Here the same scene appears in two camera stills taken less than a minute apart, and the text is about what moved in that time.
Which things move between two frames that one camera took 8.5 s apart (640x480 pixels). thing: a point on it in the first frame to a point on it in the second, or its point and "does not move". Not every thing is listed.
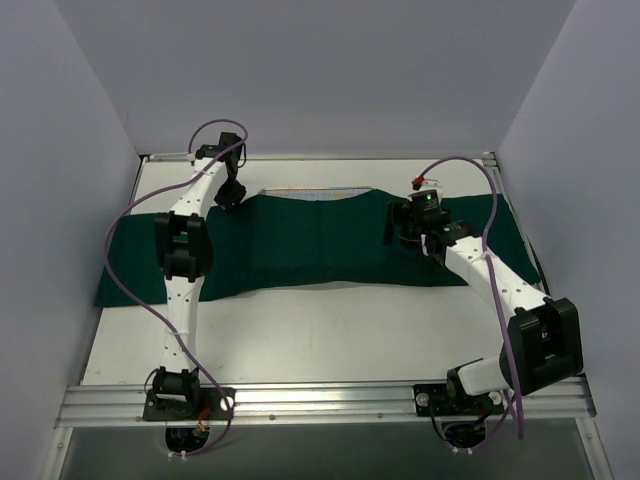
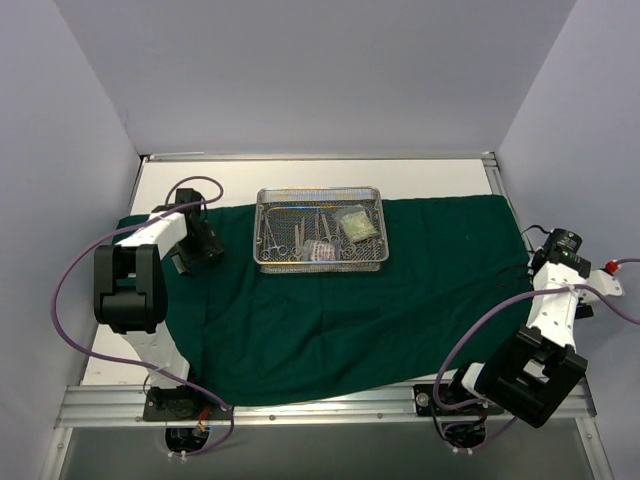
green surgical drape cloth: [276, 240] to [449, 304]
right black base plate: [445, 399] does not move
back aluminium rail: [332, 157] does not move
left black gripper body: [229, 194] to [187, 255]
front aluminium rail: [123, 406] does not move
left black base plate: [210, 405] does not move
